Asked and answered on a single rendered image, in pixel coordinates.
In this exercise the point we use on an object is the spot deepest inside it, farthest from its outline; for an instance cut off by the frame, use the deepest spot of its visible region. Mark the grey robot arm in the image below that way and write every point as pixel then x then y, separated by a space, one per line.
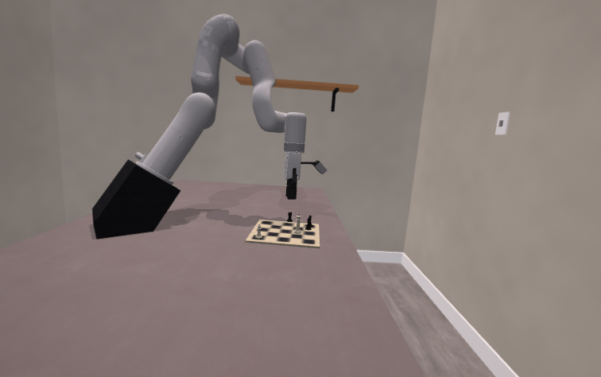
pixel 221 33

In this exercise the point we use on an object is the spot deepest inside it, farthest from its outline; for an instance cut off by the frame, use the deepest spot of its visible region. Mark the black and cream chessboard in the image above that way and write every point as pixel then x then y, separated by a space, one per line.
pixel 282 233

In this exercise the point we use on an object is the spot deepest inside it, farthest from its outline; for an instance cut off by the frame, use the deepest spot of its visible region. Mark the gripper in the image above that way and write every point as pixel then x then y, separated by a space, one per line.
pixel 292 171

